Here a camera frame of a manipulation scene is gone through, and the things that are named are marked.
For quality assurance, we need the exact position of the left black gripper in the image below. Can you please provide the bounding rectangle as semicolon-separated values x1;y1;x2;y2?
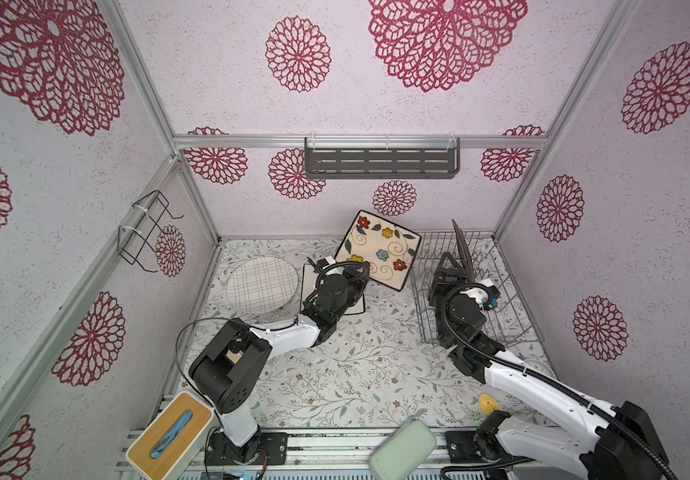
333;259;370;323

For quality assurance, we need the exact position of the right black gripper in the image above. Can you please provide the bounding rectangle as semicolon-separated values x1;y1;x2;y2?
428;256;472;348

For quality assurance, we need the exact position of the dark square plate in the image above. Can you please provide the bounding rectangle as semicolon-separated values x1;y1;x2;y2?
334;210;422;291

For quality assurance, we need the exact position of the round plaid white plate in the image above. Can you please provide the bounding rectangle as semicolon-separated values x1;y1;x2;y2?
226;257;299;314

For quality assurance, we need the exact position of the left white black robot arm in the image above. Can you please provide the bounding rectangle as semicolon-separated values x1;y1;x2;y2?
177;260;370;466

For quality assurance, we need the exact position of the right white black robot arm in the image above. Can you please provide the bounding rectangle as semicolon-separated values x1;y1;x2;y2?
427;252;676;479

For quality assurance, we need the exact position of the dark round plate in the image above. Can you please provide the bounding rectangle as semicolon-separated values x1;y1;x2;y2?
452;220;475;283

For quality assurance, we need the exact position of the yellow rubber duck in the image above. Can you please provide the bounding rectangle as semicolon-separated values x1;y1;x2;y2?
478;393;503;416

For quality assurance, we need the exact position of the green rounded pad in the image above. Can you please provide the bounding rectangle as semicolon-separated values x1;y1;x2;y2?
368;420;437;480

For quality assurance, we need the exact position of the wooden top tissue box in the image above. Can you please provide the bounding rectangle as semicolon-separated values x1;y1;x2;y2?
125;390;216;480

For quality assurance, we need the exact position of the wire dish rack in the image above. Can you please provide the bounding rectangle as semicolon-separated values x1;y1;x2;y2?
410;230;542;350

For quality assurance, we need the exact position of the grey wall shelf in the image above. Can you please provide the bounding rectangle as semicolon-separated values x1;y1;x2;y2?
303;138;460;180

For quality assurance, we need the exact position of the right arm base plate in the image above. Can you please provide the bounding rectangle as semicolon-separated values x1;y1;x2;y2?
445;429;503;464

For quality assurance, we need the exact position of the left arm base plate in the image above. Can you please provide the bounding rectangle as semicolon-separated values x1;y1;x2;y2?
204;430;289;467

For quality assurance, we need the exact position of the black wire wall basket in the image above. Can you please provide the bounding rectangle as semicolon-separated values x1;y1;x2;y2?
116;190;187;278

